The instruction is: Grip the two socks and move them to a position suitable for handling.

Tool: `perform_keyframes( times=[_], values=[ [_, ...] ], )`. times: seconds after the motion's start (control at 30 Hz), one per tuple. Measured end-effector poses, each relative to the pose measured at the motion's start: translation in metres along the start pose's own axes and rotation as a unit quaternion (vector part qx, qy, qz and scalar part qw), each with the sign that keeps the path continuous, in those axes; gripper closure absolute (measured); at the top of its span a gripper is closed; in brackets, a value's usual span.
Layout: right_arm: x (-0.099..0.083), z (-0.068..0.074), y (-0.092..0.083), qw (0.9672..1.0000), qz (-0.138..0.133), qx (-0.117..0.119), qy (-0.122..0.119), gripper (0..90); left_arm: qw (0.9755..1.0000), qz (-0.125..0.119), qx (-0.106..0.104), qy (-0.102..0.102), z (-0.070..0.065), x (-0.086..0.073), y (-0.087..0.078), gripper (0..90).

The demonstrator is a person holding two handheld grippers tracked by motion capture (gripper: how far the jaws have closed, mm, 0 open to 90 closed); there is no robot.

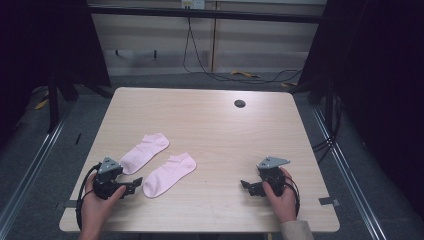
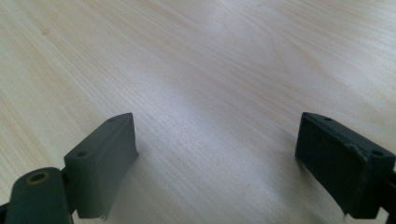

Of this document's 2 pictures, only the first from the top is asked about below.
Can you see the black horizontal bar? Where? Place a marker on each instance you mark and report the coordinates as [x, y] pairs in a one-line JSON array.
[[200, 14]]

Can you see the person's right hand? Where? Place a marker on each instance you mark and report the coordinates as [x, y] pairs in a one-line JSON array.
[[285, 205]]

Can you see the white wall socket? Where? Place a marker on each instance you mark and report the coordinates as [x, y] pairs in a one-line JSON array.
[[193, 4]]

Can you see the pink ankle sock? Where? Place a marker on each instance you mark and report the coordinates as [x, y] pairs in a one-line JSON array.
[[168, 175], [143, 153]]

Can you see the metal floor rail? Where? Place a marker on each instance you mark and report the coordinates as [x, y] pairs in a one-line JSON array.
[[30, 173], [353, 180]]

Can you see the small black floor object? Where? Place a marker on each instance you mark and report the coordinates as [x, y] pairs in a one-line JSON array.
[[78, 139]]

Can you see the yellow floor object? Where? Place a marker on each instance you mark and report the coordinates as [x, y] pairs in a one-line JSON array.
[[245, 73], [41, 104]]

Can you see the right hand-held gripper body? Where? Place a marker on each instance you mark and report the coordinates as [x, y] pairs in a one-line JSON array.
[[273, 176]]

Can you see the grey tape strip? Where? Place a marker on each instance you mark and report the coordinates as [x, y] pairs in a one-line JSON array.
[[328, 201], [72, 203]]

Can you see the person's left hand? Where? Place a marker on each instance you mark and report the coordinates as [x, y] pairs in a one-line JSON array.
[[95, 211]]

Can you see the dark round table grommet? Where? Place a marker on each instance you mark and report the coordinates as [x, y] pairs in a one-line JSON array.
[[239, 103]]

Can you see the black curtain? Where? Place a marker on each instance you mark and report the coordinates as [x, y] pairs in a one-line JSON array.
[[40, 43], [376, 83]]

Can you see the black metal stand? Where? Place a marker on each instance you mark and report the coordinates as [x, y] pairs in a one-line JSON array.
[[52, 100]]

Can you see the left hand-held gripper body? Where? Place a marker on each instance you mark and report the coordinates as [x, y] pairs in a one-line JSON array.
[[106, 181]]

